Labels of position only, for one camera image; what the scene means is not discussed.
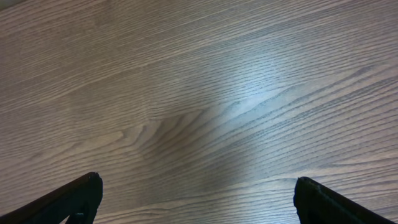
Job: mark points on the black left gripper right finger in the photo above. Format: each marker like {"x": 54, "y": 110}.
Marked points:
{"x": 317, "y": 204}

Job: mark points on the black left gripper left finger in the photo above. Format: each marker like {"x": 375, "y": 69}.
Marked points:
{"x": 74, "y": 202}

